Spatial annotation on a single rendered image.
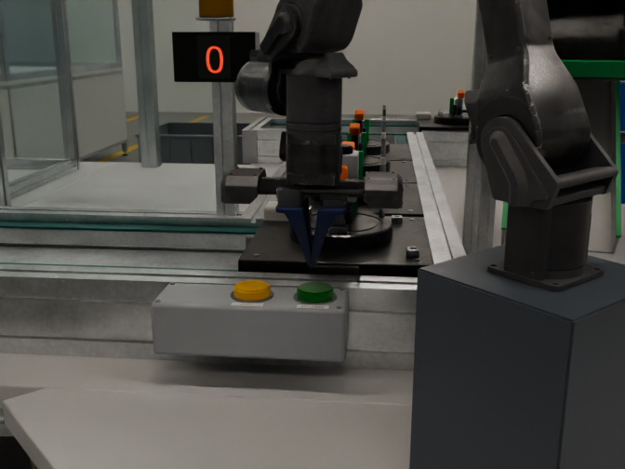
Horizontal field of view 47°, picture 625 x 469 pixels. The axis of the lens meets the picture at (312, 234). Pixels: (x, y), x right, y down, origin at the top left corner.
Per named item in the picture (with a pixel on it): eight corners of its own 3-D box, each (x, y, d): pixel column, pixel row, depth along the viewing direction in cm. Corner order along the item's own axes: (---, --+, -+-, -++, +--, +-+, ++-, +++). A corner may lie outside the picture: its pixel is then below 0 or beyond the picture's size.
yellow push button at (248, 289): (267, 309, 78) (267, 291, 77) (231, 308, 78) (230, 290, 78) (272, 296, 82) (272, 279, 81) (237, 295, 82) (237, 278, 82)
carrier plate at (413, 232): (433, 281, 87) (434, 264, 87) (237, 274, 89) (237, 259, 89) (423, 229, 110) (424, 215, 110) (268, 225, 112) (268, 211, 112)
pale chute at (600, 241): (615, 254, 85) (621, 235, 82) (499, 246, 89) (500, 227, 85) (614, 73, 98) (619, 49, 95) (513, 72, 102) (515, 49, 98)
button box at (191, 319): (344, 363, 77) (345, 308, 75) (152, 355, 79) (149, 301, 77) (348, 336, 84) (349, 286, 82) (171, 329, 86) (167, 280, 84)
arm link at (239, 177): (405, 127, 71) (404, 119, 76) (218, 122, 72) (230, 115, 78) (402, 208, 73) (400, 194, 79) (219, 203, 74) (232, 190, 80)
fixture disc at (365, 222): (392, 252, 92) (392, 237, 91) (283, 248, 93) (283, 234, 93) (392, 224, 105) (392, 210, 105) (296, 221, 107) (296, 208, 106)
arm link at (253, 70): (354, 5, 72) (282, 6, 81) (290, 3, 67) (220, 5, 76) (352, 119, 75) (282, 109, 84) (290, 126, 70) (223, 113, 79)
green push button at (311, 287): (332, 312, 77) (332, 294, 77) (295, 310, 78) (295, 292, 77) (334, 298, 81) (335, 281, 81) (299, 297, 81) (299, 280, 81)
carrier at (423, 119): (501, 134, 213) (504, 91, 209) (418, 133, 215) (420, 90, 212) (489, 124, 236) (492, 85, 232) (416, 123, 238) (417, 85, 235)
